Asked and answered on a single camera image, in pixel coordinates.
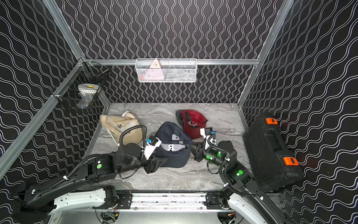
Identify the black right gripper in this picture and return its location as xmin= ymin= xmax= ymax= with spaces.
xmin=187 ymin=140 xmax=228 ymax=172

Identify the beige cap with black lettering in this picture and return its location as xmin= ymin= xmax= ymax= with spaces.
xmin=100 ymin=113 xmax=143 ymax=146

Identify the red and black cap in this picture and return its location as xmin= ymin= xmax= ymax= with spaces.
xmin=181 ymin=110 xmax=208 ymax=139

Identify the navy blue baseball cap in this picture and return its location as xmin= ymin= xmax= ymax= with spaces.
xmin=155 ymin=121 xmax=193 ymax=168

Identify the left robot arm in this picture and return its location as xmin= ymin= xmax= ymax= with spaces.
xmin=12 ymin=143 xmax=167 ymax=224

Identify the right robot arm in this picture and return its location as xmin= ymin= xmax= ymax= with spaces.
xmin=191 ymin=141 xmax=292 ymax=224

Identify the dark grey cap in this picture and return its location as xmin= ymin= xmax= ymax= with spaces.
xmin=175 ymin=110 xmax=185 ymax=129

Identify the black plastic tool case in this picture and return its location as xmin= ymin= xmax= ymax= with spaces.
xmin=243 ymin=113 xmax=304 ymax=192

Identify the white item in black basket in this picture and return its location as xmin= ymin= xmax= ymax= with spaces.
xmin=76 ymin=84 xmax=100 ymax=109

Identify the pink triangular card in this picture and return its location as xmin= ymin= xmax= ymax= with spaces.
xmin=144 ymin=59 xmax=165 ymax=81

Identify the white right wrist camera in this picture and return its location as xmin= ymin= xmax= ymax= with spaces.
xmin=200 ymin=127 xmax=217 ymax=151

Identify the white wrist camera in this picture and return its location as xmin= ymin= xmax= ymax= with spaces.
xmin=200 ymin=127 xmax=217 ymax=151
xmin=144 ymin=135 xmax=162 ymax=160

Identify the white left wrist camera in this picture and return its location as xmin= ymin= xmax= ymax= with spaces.
xmin=144 ymin=135 xmax=162 ymax=160

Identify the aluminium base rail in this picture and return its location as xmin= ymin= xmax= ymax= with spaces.
xmin=97 ymin=191 xmax=229 ymax=212

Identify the black wire mesh basket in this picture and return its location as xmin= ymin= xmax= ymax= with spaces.
xmin=55 ymin=58 xmax=110 ymax=113

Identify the white wire wall basket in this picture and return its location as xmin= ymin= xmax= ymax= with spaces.
xmin=135 ymin=58 xmax=198 ymax=83

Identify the aluminium corner frame post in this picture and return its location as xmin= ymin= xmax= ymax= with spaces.
xmin=43 ymin=0 xmax=85 ymax=60

